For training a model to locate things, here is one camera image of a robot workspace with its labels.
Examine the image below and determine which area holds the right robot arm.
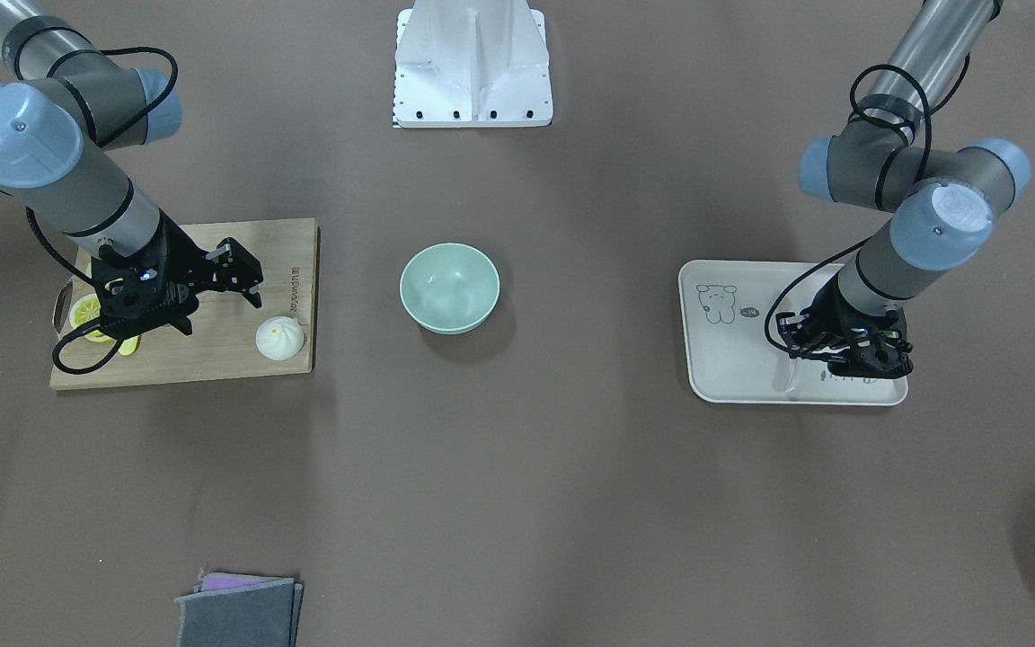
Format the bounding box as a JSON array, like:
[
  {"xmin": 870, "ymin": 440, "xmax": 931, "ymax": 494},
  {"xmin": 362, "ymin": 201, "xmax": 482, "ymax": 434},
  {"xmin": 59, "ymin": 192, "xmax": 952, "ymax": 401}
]
[{"xmin": 0, "ymin": 1, "xmax": 263, "ymax": 340}]

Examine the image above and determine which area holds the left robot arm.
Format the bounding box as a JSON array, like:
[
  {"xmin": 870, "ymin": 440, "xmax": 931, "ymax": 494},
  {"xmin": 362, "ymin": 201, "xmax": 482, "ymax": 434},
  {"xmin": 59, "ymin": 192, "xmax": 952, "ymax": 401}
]
[{"xmin": 763, "ymin": 1, "xmax": 1031, "ymax": 380}]

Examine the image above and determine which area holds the yellow plastic knife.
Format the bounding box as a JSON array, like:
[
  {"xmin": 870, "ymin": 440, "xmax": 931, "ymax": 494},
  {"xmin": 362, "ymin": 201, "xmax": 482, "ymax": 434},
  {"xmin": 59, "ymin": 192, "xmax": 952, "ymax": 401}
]
[{"xmin": 119, "ymin": 335, "xmax": 141, "ymax": 357}]

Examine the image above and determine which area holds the lower lemon slice stack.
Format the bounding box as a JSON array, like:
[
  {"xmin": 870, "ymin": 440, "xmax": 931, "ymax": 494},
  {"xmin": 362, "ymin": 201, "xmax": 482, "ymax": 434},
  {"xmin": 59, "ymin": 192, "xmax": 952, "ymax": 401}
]
[{"xmin": 68, "ymin": 292, "xmax": 114, "ymax": 343}]

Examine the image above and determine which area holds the grey folded cloth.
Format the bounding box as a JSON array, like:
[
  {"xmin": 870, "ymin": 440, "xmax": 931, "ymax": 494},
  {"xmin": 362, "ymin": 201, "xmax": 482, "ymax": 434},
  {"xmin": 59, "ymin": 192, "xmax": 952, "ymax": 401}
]
[{"xmin": 175, "ymin": 571, "xmax": 304, "ymax": 646}]

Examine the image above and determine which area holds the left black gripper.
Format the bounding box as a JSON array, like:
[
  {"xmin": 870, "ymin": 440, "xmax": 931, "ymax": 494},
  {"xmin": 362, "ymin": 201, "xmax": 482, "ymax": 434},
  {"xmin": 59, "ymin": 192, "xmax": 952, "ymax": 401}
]
[{"xmin": 765, "ymin": 274, "xmax": 915, "ymax": 378}]

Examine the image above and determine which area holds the white steamed bun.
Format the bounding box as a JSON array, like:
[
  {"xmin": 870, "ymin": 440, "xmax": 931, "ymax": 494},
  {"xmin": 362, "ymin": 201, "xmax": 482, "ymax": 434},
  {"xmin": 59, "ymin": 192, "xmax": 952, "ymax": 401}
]
[{"xmin": 254, "ymin": 315, "xmax": 305, "ymax": 361}]

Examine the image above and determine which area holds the cream rabbit tray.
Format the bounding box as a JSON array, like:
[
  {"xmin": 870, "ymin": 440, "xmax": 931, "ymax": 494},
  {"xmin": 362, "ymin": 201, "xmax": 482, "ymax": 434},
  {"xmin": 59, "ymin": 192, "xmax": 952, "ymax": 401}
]
[{"xmin": 678, "ymin": 261, "xmax": 909, "ymax": 406}]

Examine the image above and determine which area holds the bamboo cutting board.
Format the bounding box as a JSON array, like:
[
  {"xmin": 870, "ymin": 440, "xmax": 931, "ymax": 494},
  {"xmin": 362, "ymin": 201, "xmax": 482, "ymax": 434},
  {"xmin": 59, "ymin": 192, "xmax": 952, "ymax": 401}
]
[{"xmin": 49, "ymin": 217, "xmax": 320, "ymax": 392}]

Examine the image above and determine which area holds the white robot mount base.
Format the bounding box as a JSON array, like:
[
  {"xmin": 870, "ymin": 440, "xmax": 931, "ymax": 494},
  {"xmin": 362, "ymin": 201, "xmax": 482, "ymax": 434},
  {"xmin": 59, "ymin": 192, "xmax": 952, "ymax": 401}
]
[{"xmin": 392, "ymin": 1, "xmax": 554, "ymax": 129}]

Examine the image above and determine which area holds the mint green bowl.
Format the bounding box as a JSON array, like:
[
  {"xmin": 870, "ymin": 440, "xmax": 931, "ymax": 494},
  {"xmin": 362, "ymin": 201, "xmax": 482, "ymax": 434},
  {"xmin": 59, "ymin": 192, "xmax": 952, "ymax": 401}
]
[{"xmin": 400, "ymin": 242, "xmax": 501, "ymax": 335}]

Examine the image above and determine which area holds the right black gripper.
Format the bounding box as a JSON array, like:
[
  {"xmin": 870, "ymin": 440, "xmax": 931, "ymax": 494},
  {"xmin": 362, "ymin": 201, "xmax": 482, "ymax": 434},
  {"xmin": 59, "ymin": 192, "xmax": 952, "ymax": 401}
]
[{"xmin": 91, "ymin": 214, "xmax": 264, "ymax": 341}]

